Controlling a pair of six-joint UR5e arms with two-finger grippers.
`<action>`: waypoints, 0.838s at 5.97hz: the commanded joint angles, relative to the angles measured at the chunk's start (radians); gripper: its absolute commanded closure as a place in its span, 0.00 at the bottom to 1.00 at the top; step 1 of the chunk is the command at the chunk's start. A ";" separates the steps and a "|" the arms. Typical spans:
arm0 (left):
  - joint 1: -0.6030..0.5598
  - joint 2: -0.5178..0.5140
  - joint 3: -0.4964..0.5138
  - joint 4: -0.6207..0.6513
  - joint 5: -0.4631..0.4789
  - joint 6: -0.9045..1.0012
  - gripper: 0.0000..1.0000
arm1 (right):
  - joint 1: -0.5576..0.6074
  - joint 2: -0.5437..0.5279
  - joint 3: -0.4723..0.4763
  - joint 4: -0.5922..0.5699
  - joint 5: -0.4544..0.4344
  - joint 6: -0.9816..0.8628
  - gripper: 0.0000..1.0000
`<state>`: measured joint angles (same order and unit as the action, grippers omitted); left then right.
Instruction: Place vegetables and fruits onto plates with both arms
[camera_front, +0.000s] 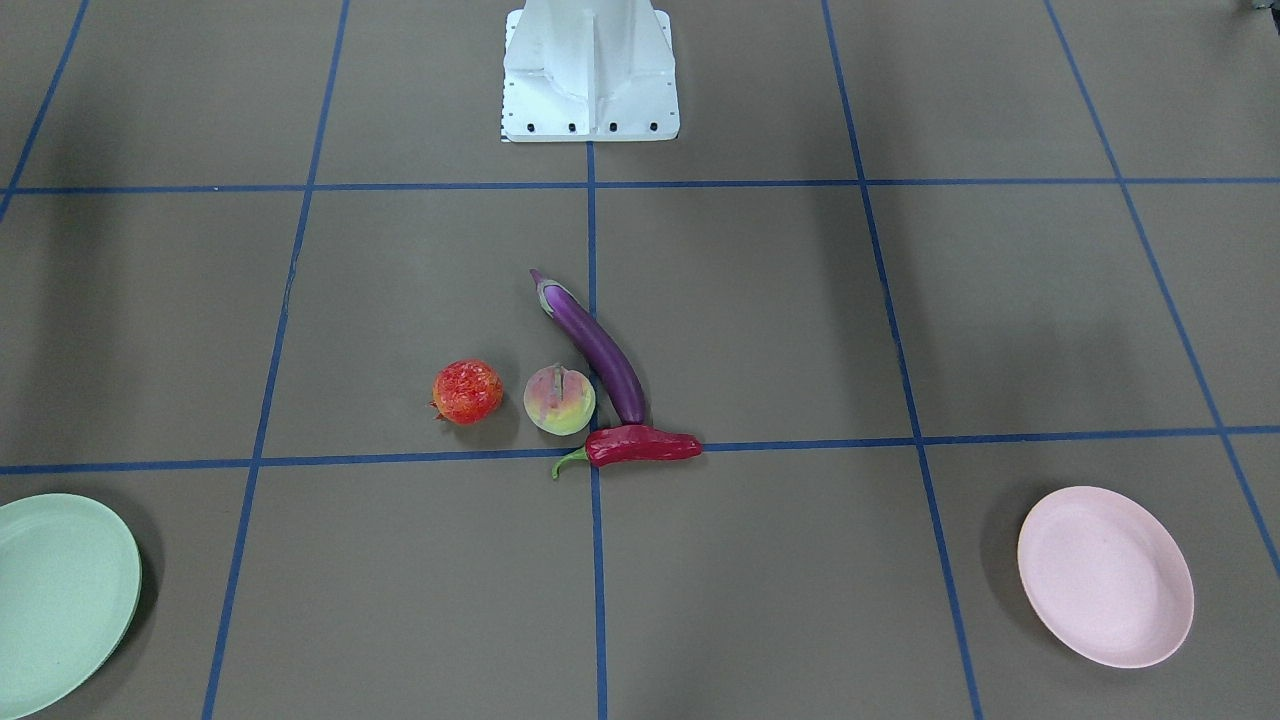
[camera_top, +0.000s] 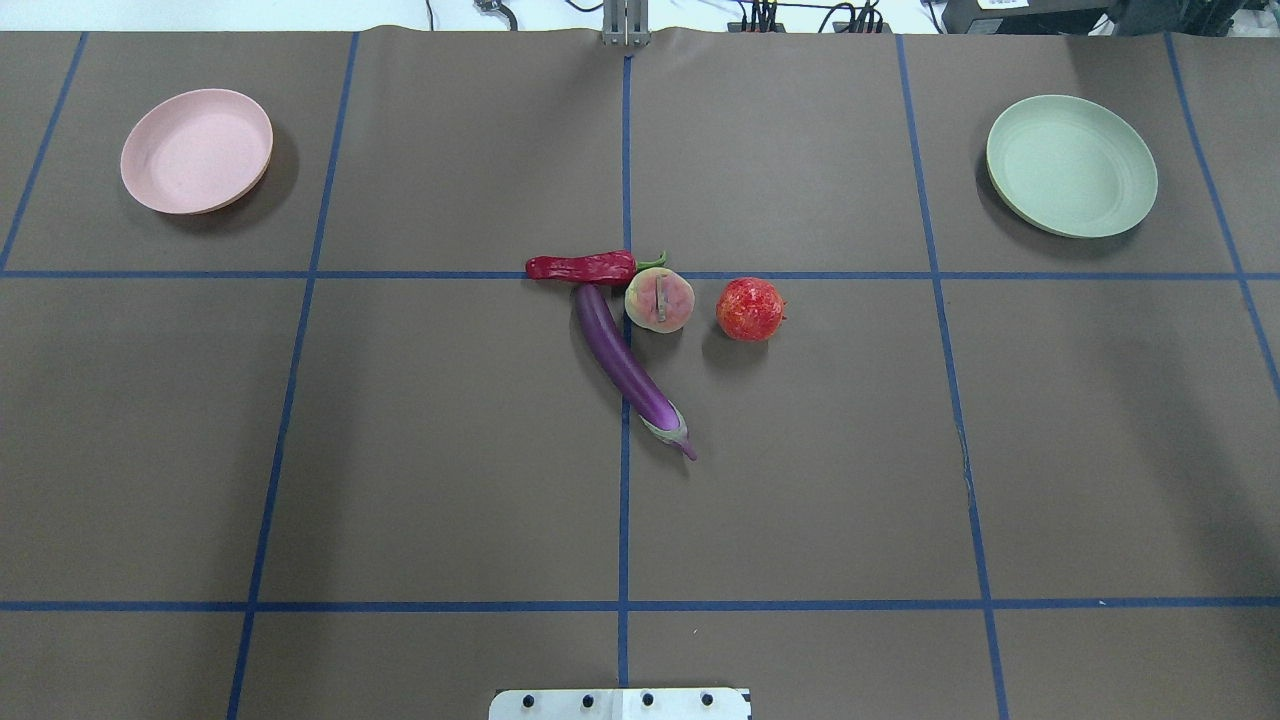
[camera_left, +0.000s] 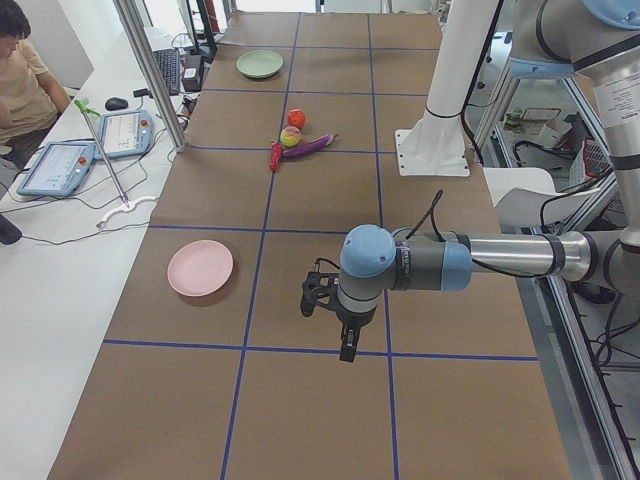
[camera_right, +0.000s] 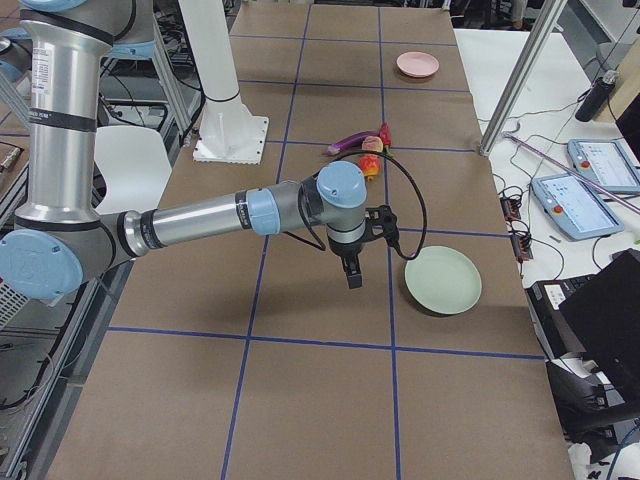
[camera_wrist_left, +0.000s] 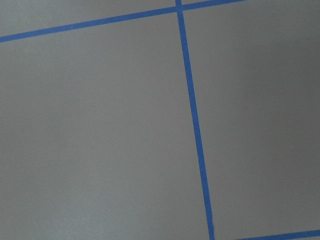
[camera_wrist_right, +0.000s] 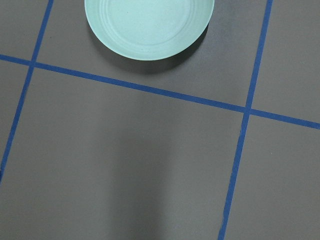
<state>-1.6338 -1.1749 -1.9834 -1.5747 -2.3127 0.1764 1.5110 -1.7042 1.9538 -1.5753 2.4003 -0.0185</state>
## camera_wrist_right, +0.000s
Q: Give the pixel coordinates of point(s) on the light green plate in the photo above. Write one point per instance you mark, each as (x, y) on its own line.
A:
(148, 30)

